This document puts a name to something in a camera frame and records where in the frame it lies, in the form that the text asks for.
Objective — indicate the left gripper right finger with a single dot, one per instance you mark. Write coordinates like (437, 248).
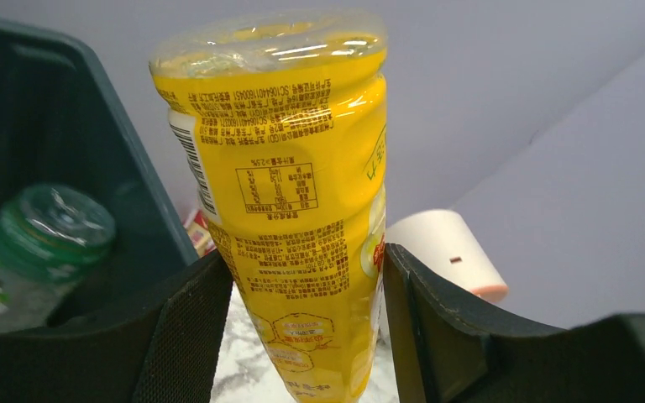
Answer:
(451, 346)

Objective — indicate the green tinted plastic bottle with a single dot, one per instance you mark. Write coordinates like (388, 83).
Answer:
(51, 238)

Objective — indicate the yellow plastic bottle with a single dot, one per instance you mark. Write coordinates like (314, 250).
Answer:
(282, 118)

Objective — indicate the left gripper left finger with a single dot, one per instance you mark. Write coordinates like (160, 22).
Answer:
(159, 345)

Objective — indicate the dark green trash bin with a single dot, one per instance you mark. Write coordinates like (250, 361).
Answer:
(61, 122)

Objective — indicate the cream cylindrical drum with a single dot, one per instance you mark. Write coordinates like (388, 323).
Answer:
(443, 241)

